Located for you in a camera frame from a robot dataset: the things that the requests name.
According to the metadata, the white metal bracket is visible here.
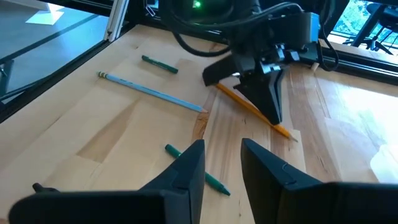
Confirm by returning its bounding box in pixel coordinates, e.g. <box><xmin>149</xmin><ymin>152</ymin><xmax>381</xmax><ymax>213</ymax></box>
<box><xmin>103</xmin><ymin>0</ymin><xmax>131</xmax><ymax>43</ymax></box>

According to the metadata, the green pen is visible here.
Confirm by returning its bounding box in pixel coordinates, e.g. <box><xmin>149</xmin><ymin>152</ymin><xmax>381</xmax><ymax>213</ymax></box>
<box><xmin>164</xmin><ymin>143</ymin><xmax>232</xmax><ymax>197</ymax></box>
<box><xmin>141</xmin><ymin>54</ymin><xmax>180</xmax><ymax>75</ymax></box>

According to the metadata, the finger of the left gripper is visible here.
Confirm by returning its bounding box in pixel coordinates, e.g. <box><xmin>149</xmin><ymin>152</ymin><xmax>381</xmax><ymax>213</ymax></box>
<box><xmin>201</xmin><ymin>57</ymin><xmax>277</xmax><ymax>124</ymax></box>
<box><xmin>274</xmin><ymin>66</ymin><xmax>285</xmax><ymax>125</ymax></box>

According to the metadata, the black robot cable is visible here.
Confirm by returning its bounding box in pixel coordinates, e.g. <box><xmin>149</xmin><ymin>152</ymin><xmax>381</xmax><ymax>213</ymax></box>
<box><xmin>158</xmin><ymin>1</ymin><xmax>340</xmax><ymax>73</ymax></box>

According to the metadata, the light blue pencil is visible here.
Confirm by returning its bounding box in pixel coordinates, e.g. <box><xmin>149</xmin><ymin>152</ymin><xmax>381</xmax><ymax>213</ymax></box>
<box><xmin>96</xmin><ymin>70</ymin><xmax>209</xmax><ymax>114</ymax></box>

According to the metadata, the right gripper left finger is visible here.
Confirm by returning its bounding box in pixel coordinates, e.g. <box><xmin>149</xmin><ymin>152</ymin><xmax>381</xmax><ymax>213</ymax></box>
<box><xmin>8</xmin><ymin>139</ymin><xmax>206</xmax><ymax>224</ymax></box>

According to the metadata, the orange pencil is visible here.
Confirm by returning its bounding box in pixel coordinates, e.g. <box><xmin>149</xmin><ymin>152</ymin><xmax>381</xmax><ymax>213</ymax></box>
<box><xmin>215</xmin><ymin>82</ymin><xmax>299</xmax><ymax>143</ymax></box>

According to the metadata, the black office chair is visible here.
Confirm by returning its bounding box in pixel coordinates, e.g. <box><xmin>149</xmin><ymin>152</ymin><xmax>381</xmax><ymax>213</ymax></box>
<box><xmin>365</xmin><ymin>2</ymin><xmax>398</xmax><ymax>57</ymax></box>

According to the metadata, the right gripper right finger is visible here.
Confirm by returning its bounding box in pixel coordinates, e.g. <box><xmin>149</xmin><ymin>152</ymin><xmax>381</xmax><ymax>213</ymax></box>
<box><xmin>241</xmin><ymin>138</ymin><xmax>398</xmax><ymax>224</ymax></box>

